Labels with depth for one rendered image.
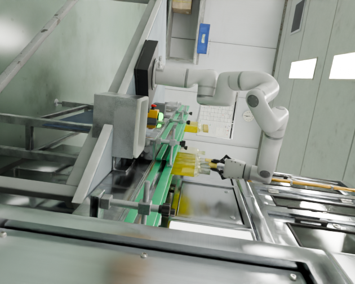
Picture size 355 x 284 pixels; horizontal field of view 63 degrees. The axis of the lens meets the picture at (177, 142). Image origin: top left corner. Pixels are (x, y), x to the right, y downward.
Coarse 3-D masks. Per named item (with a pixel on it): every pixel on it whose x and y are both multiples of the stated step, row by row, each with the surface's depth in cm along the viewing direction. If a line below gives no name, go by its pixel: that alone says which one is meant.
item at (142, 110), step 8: (144, 104) 119; (136, 112) 104; (144, 112) 119; (136, 120) 104; (144, 120) 120; (136, 128) 105; (144, 128) 121; (136, 136) 105; (144, 136) 122; (136, 144) 106; (144, 144) 123; (136, 152) 107
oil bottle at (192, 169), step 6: (174, 162) 139; (180, 162) 140; (186, 162) 141; (174, 168) 138; (180, 168) 138; (186, 168) 138; (192, 168) 138; (198, 168) 138; (174, 174) 139; (180, 174) 139; (186, 174) 138; (192, 174) 138; (198, 174) 139
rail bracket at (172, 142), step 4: (172, 132) 124; (172, 136) 124; (156, 140) 125; (160, 140) 124; (164, 140) 125; (168, 140) 125; (172, 140) 124; (184, 140) 125; (172, 144) 124; (176, 144) 125; (180, 144) 124; (184, 144) 124; (172, 148) 126; (172, 152) 126; (168, 164) 127; (172, 164) 128
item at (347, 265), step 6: (330, 252) 40; (336, 252) 40; (330, 258) 39; (336, 258) 39; (342, 258) 39; (348, 258) 39; (354, 258) 39; (336, 264) 37; (342, 264) 37; (348, 264) 37; (354, 264) 38; (342, 270) 36; (348, 270) 36; (354, 270) 36; (342, 276) 36; (348, 276) 35; (354, 276) 35; (348, 282) 34; (354, 282) 34
